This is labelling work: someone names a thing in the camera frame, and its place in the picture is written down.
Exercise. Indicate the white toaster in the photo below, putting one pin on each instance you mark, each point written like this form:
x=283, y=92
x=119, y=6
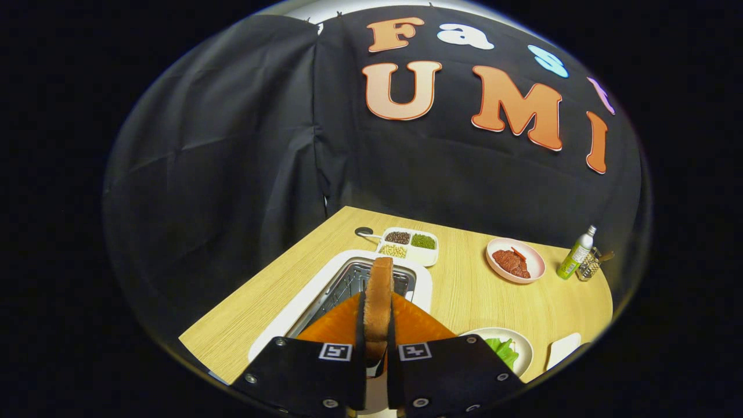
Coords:
x=290, y=316

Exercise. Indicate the pink plate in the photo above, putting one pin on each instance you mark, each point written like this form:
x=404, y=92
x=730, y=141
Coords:
x=535, y=264

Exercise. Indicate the toasted bread slice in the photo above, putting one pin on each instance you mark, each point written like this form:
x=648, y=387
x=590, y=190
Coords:
x=378, y=302

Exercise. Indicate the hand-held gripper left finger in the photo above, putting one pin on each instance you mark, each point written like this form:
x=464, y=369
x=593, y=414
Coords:
x=360, y=325

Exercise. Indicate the reddish brown meat pieces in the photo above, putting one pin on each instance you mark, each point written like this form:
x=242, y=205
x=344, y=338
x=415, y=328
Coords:
x=509, y=264

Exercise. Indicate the white divided condiment dish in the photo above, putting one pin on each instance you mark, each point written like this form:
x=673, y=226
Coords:
x=424, y=256

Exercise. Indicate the red sausage strip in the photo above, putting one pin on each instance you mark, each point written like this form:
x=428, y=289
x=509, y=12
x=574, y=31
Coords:
x=518, y=253

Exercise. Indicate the round white plate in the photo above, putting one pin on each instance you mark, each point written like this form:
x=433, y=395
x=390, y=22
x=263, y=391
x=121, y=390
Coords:
x=522, y=348

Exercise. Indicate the green lettuce leaf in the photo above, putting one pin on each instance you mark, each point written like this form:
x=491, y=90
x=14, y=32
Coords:
x=502, y=351

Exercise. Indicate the white square plate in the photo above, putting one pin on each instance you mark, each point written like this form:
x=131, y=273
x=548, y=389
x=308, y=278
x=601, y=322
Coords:
x=563, y=351

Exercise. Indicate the silver green drink bottle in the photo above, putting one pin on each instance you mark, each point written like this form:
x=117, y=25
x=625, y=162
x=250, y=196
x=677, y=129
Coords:
x=573, y=258

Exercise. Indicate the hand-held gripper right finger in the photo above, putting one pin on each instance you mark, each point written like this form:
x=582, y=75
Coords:
x=392, y=331

